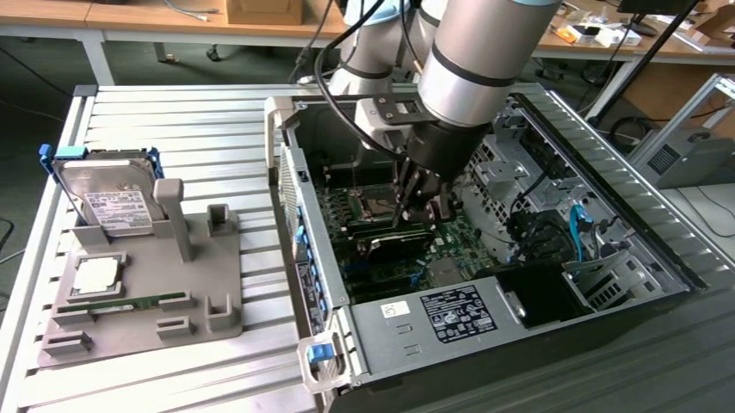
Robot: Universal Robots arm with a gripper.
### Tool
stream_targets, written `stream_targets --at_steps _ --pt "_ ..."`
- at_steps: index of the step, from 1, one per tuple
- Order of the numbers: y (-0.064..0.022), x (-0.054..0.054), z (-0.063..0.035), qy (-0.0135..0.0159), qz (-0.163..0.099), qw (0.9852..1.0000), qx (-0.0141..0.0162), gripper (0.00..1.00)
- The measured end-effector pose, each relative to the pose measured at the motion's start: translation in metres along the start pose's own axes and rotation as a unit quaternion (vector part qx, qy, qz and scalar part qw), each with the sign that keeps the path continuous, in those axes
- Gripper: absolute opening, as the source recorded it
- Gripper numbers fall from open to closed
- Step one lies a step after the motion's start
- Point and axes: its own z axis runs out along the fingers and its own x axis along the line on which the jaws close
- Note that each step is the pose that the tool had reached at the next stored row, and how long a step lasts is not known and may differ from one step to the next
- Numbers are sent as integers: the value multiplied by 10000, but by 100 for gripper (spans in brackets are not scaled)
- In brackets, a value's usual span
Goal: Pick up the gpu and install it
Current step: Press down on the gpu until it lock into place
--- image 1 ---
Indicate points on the CPU socket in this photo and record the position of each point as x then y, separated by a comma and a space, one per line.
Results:
374, 204

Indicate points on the silver CPU chip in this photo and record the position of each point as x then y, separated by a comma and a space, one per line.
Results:
98, 277

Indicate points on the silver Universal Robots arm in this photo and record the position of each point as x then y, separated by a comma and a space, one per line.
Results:
477, 51

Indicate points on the black monitor with stand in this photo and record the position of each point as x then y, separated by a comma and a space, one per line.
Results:
638, 4

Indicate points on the aluminium profile frame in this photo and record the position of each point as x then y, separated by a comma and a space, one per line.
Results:
709, 92

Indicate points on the black RAM stick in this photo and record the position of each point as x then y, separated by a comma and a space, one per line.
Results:
374, 230

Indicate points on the metal disk bay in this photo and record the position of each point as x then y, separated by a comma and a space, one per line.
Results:
609, 286

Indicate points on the long black expansion slot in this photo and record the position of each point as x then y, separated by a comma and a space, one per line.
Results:
385, 292
380, 279

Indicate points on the black plastic shroud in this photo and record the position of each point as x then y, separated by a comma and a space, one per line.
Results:
546, 297

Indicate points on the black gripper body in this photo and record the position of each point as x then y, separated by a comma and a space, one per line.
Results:
454, 146

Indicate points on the green RAM stick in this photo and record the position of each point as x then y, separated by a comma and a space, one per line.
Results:
123, 303

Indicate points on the yellow white small box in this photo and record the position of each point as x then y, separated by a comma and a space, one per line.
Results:
581, 34

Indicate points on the black Nvidia graphics card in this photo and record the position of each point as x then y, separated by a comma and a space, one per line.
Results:
397, 249

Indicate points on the grey computer tower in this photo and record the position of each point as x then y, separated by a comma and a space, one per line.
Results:
689, 159

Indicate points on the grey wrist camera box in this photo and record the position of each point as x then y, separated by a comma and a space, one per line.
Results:
380, 125

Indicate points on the open black PC case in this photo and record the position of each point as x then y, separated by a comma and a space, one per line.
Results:
574, 365

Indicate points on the grey plastic parts rack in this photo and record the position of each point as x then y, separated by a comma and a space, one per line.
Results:
143, 275

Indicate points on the blue case latch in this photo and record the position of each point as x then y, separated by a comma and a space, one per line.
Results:
320, 353

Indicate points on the black stand pole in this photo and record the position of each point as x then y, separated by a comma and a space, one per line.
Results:
648, 60

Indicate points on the blue card retention clip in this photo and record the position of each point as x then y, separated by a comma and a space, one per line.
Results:
325, 306
300, 242
320, 286
310, 256

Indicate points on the silver power supply unit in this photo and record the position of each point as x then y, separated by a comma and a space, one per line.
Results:
402, 340

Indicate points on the hard disk in blue caddy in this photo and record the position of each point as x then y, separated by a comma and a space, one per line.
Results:
110, 202

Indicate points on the brown cardboard box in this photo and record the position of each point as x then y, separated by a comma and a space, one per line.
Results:
265, 10

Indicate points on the perforated metal drive cage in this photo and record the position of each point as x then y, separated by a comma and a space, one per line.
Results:
506, 176

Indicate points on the brown cardboard piece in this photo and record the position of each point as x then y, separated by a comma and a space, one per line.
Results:
718, 26

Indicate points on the green motherboard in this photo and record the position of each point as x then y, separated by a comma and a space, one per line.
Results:
465, 245

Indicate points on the thin metal locking lever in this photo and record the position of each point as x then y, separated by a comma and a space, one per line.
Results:
356, 172

